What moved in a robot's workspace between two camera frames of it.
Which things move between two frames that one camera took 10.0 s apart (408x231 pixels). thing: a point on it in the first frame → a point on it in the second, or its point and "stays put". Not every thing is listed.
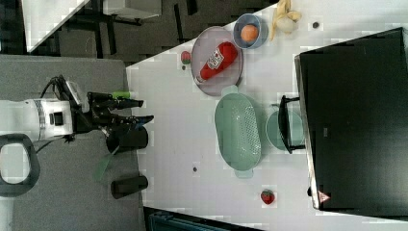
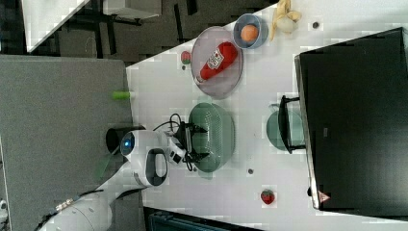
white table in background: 42,19 stays put
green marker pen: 124,94 stays put
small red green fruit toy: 185,57 stays put
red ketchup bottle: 224,54 stays put
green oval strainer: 238,133 → 218,139
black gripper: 100,117 → 185,141
